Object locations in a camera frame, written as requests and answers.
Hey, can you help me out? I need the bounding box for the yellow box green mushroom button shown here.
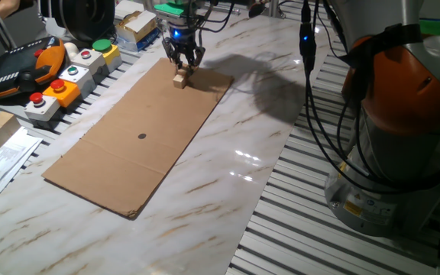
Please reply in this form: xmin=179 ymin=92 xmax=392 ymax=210
xmin=92 ymin=38 xmax=124 ymax=73

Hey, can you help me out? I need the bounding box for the white marble pattern mat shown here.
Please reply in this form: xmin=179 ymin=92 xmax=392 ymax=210
xmin=0 ymin=13 xmax=330 ymax=275

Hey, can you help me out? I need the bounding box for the black round spool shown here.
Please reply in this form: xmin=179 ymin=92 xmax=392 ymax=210
xmin=51 ymin=0 xmax=116 ymax=43

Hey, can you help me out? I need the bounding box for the white box small red button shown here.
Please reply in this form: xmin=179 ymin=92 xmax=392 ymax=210
xmin=70 ymin=48 xmax=108 ymax=83

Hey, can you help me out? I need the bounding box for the person bare forearm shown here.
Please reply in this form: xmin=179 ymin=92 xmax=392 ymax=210
xmin=0 ymin=0 xmax=21 ymax=19

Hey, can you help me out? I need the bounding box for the brown cardboard sheet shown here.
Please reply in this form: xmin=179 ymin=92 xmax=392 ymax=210
xmin=41 ymin=57 xmax=235 ymax=221

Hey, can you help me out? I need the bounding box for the blue flat box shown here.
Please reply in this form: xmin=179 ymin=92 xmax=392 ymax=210
xmin=120 ymin=28 xmax=162 ymax=53

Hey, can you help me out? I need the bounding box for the white box green button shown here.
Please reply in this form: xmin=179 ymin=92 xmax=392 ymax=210
xmin=58 ymin=64 xmax=97 ymax=99

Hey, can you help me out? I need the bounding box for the white box red emergency button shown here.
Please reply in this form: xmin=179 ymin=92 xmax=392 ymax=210
xmin=24 ymin=92 xmax=61 ymax=122

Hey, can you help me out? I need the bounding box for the small tan cardboard box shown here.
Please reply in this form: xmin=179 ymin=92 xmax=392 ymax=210
xmin=115 ymin=10 xmax=159 ymax=44

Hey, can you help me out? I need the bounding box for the silver upright pole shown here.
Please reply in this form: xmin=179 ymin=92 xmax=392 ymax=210
xmin=268 ymin=0 xmax=283 ymax=19

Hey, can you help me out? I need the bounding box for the white carton box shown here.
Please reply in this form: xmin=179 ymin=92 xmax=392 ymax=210
xmin=113 ymin=0 xmax=145 ymax=20

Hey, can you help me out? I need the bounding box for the orange box red button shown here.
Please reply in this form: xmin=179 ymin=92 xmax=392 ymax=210
xmin=42 ymin=79 xmax=82 ymax=108

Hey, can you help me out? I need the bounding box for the black orange teach pendant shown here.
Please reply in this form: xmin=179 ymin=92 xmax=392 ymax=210
xmin=0 ymin=36 xmax=67 ymax=102

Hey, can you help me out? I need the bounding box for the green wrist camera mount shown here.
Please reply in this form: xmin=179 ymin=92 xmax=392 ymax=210
xmin=154 ymin=2 xmax=186 ymax=17

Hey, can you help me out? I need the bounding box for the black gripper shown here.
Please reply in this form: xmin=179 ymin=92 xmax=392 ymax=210
xmin=162 ymin=23 xmax=206 ymax=76

